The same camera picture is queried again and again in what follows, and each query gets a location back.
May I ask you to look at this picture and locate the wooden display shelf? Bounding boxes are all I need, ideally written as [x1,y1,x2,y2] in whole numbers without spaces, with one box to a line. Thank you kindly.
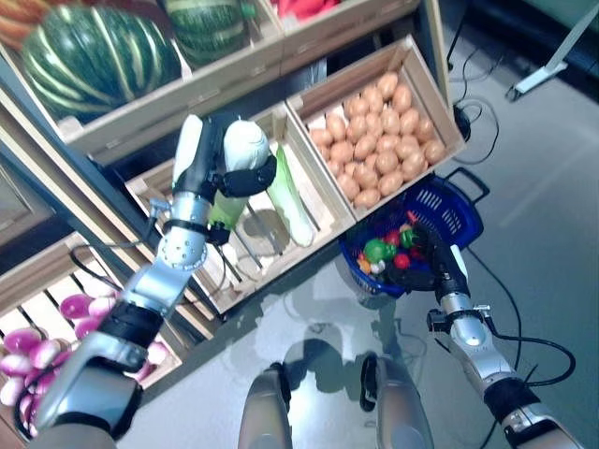
[0,0,453,338]

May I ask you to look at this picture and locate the black round floor base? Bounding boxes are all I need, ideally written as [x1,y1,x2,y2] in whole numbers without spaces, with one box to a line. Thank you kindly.
[452,105,472,141]

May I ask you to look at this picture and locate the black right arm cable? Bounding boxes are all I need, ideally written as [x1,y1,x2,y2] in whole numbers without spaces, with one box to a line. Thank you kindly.
[486,326,577,389]

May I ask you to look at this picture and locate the white desk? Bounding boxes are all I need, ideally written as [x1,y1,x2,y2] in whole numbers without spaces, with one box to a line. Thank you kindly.
[504,0,599,102]

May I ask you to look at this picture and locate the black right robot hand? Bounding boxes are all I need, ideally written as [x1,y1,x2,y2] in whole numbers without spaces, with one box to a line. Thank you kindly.
[383,225,470,300]

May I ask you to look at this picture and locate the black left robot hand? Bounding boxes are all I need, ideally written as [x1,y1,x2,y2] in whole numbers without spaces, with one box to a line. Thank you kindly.
[171,111,278,200]

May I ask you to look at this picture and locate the silver left robot leg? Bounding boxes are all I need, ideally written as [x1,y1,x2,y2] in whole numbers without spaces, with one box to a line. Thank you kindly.
[238,364,294,449]

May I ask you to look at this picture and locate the red vegetables in top crate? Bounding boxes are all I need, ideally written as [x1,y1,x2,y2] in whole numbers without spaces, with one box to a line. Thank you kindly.
[280,0,341,20]

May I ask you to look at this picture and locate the purple white turnip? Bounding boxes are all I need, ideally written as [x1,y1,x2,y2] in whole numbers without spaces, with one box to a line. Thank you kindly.
[74,316,107,340]
[3,327,43,353]
[59,293,91,317]
[28,339,65,370]
[88,297,118,317]

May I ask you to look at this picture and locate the black looped floor cable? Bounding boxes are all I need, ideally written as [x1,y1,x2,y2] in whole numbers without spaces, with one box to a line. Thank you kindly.
[446,18,502,166]

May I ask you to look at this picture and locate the green striped pumpkin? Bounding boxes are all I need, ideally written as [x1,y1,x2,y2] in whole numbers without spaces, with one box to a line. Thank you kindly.
[163,0,256,66]
[21,5,183,123]

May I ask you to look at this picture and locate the napa cabbage toy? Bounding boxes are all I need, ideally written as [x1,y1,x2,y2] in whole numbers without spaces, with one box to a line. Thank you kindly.
[205,119,272,235]
[266,142,315,248]

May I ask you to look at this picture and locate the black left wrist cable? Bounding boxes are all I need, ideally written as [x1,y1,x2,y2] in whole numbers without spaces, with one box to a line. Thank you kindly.
[69,198,172,291]

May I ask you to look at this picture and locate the small green lettuce toy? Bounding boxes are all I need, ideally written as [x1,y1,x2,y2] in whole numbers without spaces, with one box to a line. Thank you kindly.
[362,238,399,261]

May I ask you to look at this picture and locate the orange striped pumpkin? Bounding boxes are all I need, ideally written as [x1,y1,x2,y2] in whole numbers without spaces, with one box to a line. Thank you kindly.
[0,0,57,52]

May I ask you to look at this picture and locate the blue plastic shopping basket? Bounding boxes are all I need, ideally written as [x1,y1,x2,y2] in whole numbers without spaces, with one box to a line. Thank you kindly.
[339,167,490,299]

